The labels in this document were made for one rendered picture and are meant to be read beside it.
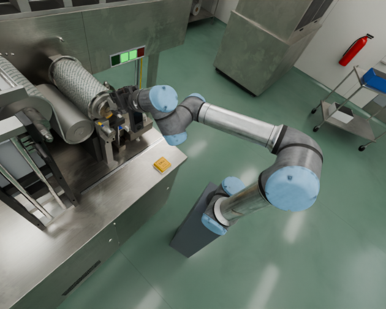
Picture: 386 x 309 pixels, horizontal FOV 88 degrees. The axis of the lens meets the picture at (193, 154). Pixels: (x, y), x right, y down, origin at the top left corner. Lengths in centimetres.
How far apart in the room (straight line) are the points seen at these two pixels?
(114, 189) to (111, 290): 98
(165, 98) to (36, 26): 63
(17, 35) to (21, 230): 74
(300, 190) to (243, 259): 163
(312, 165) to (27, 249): 103
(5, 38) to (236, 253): 204
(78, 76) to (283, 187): 83
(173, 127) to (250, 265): 172
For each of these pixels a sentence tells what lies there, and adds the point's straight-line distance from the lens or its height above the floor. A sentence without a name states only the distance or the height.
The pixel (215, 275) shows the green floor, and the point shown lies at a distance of 199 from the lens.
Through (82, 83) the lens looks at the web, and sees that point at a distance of 93.
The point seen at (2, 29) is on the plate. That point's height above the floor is 142.
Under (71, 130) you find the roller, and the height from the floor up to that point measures 120.
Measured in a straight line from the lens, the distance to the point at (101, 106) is 88.
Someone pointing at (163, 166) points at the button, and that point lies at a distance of 112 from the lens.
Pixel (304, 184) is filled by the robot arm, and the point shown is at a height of 153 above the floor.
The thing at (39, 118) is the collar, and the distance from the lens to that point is 74.
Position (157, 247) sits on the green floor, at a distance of 191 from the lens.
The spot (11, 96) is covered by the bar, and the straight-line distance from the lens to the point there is 70.
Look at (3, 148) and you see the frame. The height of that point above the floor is 137.
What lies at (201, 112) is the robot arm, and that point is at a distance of 69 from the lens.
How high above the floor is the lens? 187
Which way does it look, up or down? 52 degrees down
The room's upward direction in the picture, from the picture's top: 23 degrees clockwise
